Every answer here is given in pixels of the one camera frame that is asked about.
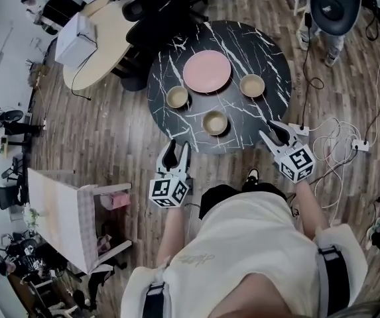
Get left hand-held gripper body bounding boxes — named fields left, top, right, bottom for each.
left=149, top=162, right=194, bottom=209

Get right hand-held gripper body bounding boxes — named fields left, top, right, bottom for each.
left=273, top=142, right=317, bottom=184

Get tan bowl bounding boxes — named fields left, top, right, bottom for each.
left=166, top=85, right=190, bottom=109
left=202, top=110, right=228, bottom=136
left=239, top=74, right=265, bottom=99

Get person's right forearm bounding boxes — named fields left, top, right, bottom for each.
left=294, top=180, right=330, bottom=242

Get person's left forearm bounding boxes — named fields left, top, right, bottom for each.
left=156, top=205, right=191, bottom=268

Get white power strip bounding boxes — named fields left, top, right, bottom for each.
left=287, top=122, right=310, bottom=136
left=351, top=138, right=370, bottom=152

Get person's black white shoe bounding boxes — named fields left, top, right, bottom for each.
left=241, top=167, right=261, bottom=192

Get person's black shorts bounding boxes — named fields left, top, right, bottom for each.
left=198, top=182, right=288, bottom=221

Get pink box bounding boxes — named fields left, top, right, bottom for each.
left=109, top=192, right=132, bottom=209

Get pink plate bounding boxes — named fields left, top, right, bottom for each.
left=182, top=50, right=232, bottom=95

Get person's white shirt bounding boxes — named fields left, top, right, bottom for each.
left=119, top=190, right=369, bottom=318

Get white rectangular table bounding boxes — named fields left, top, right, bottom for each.
left=26, top=168, right=133, bottom=275

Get beige oval table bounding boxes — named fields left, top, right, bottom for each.
left=62, top=0, right=135, bottom=91

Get black office chair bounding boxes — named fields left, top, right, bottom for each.
left=121, top=0, right=210, bottom=93

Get white cardboard box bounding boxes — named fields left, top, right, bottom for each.
left=54, top=12, right=98, bottom=69

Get black desk chair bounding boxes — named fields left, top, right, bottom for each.
left=0, top=185, right=23, bottom=211

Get white coiled cable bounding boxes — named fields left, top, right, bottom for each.
left=308, top=117, right=363, bottom=227

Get black power cable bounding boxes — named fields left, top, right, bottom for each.
left=295, top=11, right=325, bottom=131

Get black harness strap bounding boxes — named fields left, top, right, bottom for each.
left=145, top=282, right=168, bottom=318
left=316, top=244, right=351, bottom=315

